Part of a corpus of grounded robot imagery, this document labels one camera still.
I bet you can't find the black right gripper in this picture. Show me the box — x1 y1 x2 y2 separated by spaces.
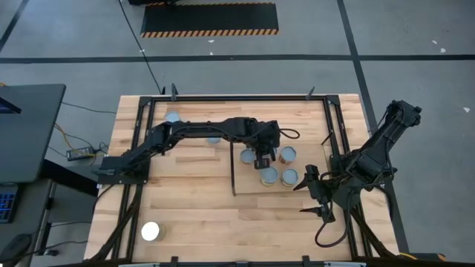
292 165 336 223

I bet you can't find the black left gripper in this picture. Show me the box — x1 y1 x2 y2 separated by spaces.
252 119 281 170

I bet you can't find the yellow pineapple rings can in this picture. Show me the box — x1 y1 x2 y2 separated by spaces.
259 166 279 188

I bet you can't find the silver-lidded can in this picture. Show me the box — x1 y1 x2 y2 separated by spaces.
239 148 257 165

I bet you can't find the red white swirl patterned can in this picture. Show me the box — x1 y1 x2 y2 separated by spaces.
281 168 299 188

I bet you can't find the wooden shelf with black posts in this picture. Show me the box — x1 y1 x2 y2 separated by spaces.
229 131 334 197

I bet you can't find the black mat with striped edges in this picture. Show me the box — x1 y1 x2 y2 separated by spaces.
140 1 280 39

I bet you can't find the black power brick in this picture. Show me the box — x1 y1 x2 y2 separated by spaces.
65 146 96 162

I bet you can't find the black desk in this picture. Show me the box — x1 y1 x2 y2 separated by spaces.
0 83 67 185

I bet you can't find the gray desk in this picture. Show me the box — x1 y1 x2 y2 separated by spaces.
0 179 55 267

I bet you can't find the blue-lit keyboard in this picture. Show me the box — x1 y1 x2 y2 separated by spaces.
0 184 19 224

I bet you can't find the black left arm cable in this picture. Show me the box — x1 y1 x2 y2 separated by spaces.
278 128 301 140

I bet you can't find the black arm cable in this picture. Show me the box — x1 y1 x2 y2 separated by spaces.
314 192 352 248
278 128 301 140

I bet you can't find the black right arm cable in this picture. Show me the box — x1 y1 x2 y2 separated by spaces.
314 192 352 248

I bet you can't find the black metal table frame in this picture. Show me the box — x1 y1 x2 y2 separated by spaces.
88 84 400 267

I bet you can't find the hanging black cable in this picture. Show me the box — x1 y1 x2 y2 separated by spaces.
117 0 164 94

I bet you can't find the yellow cable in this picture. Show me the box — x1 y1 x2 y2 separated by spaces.
53 124 98 156

